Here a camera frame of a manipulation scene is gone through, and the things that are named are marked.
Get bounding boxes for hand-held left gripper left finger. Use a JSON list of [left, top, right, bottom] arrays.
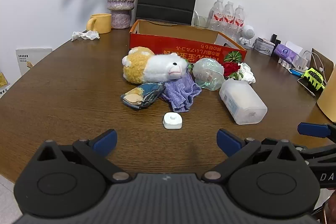
[[37, 129, 132, 183]]

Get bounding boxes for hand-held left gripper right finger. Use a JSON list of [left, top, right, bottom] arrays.
[[202, 128, 307, 183]]

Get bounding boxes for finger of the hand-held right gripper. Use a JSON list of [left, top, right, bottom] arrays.
[[297, 122, 336, 144], [294, 144, 336, 162]]

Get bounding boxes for translucent plastic jar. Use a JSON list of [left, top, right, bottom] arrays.
[[219, 79, 268, 125]]

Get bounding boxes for small white square cap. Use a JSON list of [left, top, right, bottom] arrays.
[[162, 112, 182, 130]]

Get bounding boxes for blue snack packet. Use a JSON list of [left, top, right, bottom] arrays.
[[121, 82, 166, 110]]

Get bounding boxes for purple knitted cloth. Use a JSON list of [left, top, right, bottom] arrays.
[[161, 73, 202, 113]]

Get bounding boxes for white tissue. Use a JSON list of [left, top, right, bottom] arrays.
[[71, 30, 100, 41], [238, 63, 256, 84]]

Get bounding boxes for clear green plastic bag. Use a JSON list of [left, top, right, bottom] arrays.
[[192, 59, 225, 91]]

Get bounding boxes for red artificial rose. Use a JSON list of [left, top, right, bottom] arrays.
[[223, 61, 244, 81]]

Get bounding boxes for yellow and white plush toy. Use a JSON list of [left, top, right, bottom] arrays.
[[122, 47, 191, 84]]

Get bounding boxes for red cardboard box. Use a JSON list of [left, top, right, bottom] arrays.
[[129, 19, 248, 65]]

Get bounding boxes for tan paper bag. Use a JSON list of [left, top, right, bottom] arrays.
[[316, 74, 336, 119]]

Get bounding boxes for yellow-green and black tool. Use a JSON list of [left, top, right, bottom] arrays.
[[301, 68, 326, 92]]

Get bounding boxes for brown cardboard sheet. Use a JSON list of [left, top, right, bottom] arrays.
[[312, 48, 335, 77]]

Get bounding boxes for white charger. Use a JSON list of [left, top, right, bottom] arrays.
[[294, 50, 311, 69]]

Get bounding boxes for small clear vials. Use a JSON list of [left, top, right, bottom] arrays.
[[278, 57, 292, 69]]

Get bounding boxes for purple tissue packet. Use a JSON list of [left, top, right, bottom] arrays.
[[274, 43, 298, 63]]

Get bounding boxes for white paper sheet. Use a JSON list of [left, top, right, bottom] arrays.
[[285, 41, 303, 52]]

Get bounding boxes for grey tin box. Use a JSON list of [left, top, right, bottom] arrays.
[[254, 37, 276, 56]]

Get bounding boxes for white flat box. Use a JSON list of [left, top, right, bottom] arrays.
[[16, 48, 53, 77]]

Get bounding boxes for white robot toy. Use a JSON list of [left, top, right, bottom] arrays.
[[239, 25, 255, 49]]

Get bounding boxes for yellow mug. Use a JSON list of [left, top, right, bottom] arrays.
[[87, 13, 112, 34]]

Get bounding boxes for clear water bottle red label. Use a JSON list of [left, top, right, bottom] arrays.
[[222, 1, 236, 35], [209, 0, 225, 30], [231, 5, 245, 41]]

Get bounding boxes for clear glass cup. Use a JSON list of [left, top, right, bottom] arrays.
[[193, 10, 209, 28]]

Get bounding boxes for purple ceramic vase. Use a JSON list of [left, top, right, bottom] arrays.
[[107, 0, 136, 29]]

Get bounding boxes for white cable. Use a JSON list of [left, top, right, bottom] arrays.
[[311, 52, 327, 83]]

